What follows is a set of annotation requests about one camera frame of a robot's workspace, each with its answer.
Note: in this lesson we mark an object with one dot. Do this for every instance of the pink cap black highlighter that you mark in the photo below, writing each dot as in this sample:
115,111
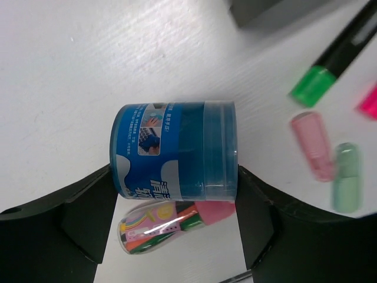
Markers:
368,105

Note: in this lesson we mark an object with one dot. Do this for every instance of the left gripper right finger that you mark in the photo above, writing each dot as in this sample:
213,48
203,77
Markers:
287,240

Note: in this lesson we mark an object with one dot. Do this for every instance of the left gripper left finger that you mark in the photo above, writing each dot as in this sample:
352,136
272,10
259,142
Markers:
62,236

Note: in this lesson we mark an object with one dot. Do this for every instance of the green cap black highlighter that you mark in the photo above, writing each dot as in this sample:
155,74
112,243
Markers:
333,62

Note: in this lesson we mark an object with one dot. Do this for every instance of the green translucent eraser pen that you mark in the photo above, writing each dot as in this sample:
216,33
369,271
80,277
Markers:
346,197

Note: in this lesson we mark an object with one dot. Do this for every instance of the pink-capped crayon tube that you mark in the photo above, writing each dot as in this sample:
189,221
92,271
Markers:
154,224

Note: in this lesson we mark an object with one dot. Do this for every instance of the pink translucent eraser pen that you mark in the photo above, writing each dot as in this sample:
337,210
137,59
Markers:
312,137

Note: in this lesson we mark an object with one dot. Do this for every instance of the black metal organizer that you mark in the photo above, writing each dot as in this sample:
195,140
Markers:
276,14

